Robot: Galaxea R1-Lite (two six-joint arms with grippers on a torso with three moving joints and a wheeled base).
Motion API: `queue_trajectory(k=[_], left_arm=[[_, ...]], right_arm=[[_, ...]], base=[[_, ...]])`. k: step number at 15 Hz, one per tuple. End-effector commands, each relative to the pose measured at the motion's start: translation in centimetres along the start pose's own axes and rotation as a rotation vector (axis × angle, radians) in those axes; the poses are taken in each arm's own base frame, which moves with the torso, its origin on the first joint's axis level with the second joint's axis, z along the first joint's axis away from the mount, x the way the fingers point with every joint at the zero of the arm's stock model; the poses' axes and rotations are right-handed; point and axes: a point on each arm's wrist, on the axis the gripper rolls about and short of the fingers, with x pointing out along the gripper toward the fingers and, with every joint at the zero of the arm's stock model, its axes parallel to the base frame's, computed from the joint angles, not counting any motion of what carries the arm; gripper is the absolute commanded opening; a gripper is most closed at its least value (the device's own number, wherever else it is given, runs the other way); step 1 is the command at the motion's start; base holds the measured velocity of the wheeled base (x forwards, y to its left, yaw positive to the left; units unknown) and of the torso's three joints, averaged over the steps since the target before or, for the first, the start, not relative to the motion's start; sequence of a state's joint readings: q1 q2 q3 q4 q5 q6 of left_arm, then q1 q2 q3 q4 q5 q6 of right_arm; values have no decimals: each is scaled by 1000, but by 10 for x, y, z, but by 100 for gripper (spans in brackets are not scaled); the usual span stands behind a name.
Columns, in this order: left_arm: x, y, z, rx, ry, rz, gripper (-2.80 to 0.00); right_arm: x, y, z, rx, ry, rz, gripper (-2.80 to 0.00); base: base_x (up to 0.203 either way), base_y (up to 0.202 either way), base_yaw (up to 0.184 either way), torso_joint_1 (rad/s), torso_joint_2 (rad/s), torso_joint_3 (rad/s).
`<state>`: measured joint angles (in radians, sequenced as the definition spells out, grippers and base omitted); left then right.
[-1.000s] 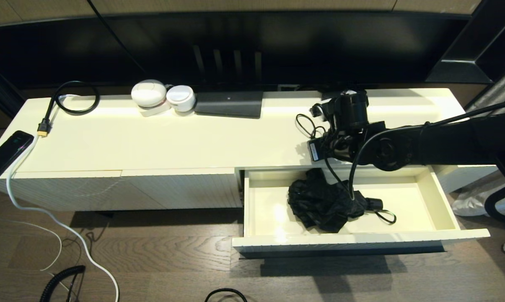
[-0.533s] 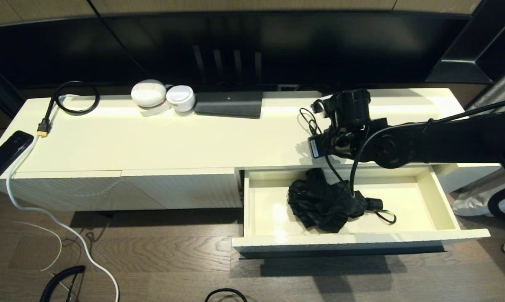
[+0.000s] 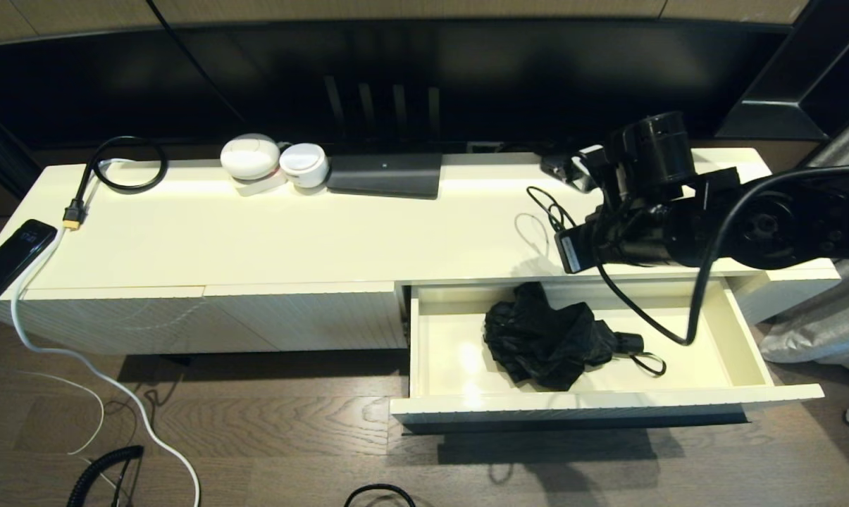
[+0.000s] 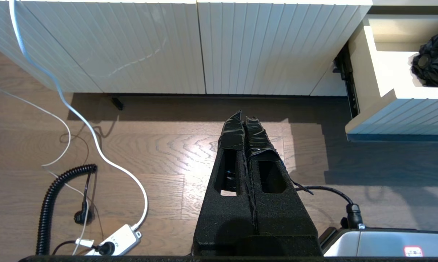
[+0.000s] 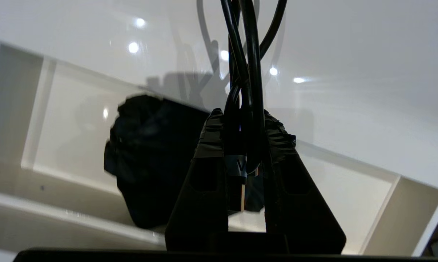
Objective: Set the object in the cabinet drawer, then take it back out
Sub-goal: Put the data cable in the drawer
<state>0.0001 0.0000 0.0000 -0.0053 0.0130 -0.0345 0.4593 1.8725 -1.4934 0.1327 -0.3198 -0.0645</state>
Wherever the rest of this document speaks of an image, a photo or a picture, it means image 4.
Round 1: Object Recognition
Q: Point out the white fluted drawer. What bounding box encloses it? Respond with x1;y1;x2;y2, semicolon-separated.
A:
344;15;438;143

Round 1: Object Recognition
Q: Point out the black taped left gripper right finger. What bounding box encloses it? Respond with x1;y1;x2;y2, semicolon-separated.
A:
244;116;323;256

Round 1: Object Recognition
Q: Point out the thin white charging cable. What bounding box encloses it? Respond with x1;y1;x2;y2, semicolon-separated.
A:
0;82;96;256

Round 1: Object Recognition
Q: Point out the black cable with connector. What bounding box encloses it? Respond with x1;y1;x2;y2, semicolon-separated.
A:
294;185;365;230

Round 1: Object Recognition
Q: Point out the black folding umbrella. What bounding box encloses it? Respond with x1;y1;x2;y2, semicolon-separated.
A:
411;29;438;88

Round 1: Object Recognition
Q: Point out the silver grey robot base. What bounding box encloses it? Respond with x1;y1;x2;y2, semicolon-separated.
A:
319;226;438;257

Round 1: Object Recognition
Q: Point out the white power strip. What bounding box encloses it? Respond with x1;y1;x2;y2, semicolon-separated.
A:
85;224;143;256

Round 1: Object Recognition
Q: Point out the thick white power cable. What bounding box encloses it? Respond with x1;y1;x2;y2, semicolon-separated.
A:
9;0;149;230

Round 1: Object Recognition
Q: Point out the black drawer slide rail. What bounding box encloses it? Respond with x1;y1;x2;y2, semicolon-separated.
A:
333;42;361;120

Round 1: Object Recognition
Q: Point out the black coiled cable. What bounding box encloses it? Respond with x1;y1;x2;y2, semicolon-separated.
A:
35;164;99;255

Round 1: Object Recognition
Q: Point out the cream tv cabinet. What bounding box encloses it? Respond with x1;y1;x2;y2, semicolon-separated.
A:
0;0;438;99

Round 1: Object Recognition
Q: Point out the black plug with thin cable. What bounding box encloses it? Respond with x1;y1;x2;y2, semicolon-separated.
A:
52;240;116;255

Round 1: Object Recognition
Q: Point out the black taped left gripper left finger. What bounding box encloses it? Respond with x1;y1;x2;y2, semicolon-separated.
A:
193;110;258;256

